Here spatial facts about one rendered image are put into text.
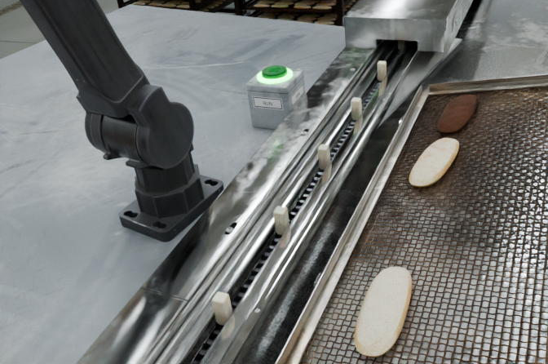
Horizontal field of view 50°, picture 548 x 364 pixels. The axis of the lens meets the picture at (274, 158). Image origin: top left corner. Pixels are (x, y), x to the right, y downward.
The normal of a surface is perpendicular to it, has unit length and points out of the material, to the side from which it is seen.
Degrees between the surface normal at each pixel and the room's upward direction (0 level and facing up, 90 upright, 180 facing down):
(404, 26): 90
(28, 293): 0
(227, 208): 0
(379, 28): 90
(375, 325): 9
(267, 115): 90
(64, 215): 0
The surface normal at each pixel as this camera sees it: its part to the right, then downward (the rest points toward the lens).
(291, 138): -0.11, -0.85
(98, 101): -0.48, 0.73
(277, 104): -0.40, 0.51
